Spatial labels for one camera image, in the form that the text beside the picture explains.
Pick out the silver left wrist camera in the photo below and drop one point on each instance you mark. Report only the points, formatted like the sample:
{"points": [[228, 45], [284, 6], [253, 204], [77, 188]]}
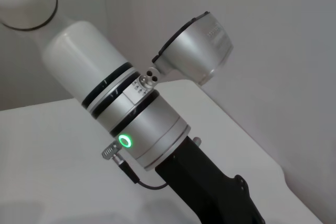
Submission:
{"points": [[194, 48]]}

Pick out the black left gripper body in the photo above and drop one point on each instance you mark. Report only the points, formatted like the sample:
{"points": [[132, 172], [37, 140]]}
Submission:
{"points": [[199, 182]]}

